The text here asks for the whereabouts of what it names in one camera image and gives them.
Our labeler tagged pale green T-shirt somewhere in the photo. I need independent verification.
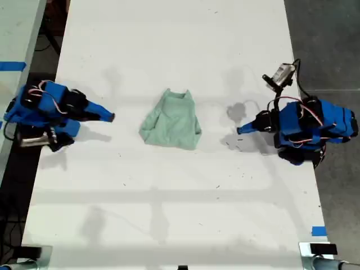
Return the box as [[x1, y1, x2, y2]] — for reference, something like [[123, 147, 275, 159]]
[[138, 88, 203, 151]]

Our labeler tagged long blue tape strip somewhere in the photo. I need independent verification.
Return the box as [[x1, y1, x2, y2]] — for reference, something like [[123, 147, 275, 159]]
[[0, 61, 28, 72]]

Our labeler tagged white side table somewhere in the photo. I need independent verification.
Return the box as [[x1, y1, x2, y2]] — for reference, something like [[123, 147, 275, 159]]
[[0, 0, 47, 183]]

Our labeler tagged small black box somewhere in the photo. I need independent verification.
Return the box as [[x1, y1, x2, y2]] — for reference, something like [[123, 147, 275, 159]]
[[309, 243, 338, 255], [19, 245, 43, 258]]

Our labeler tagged grey clamp tube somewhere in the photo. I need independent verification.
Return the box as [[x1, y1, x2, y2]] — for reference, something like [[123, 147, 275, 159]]
[[301, 256, 348, 270], [0, 259, 39, 270]]

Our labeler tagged camera black stalk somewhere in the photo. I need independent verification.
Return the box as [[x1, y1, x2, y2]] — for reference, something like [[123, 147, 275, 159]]
[[49, 131, 75, 153], [266, 85, 290, 113]]

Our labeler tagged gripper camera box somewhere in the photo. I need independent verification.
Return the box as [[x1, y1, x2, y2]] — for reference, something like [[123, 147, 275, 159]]
[[16, 127, 57, 149], [262, 62, 298, 91]]

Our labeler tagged camera black cable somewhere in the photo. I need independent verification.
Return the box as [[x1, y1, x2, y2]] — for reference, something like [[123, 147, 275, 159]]
[[291, 58, 311, 100]]

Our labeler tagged black floor cable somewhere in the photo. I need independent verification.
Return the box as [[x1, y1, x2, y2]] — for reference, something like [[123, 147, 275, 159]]
[[34, 25, 62, 57], [0, 212, 26, 255]]

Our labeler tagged white metal bracket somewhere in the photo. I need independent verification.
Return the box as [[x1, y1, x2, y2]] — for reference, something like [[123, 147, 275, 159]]
[[298, 241, 339, 258]]

